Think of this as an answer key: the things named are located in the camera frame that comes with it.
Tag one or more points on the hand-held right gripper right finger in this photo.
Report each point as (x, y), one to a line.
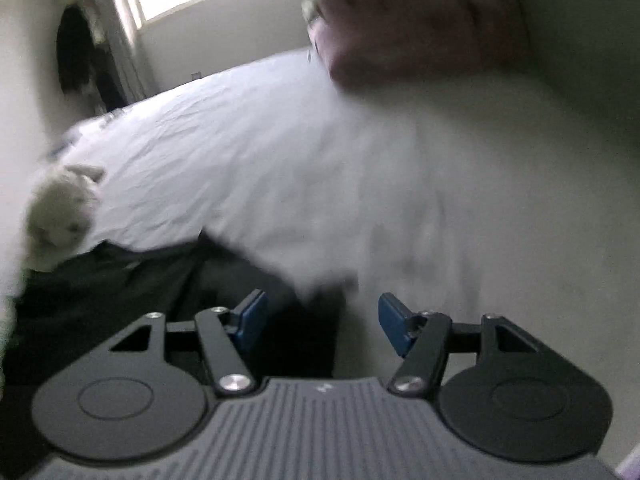
(395, 322)

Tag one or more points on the black garment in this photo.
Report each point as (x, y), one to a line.
(100, 300)

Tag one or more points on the bed with white sheet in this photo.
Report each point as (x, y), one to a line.
(250, 160)

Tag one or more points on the grey curtain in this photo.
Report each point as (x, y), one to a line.
(127, 50)

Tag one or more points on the pink folded blanket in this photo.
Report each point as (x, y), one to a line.
(320, 42)

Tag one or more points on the hanging dark clothes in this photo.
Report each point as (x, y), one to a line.
(75, 55)

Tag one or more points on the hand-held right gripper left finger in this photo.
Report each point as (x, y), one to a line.
(252, 317)

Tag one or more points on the white plush toy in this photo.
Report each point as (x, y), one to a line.
(60, 215)

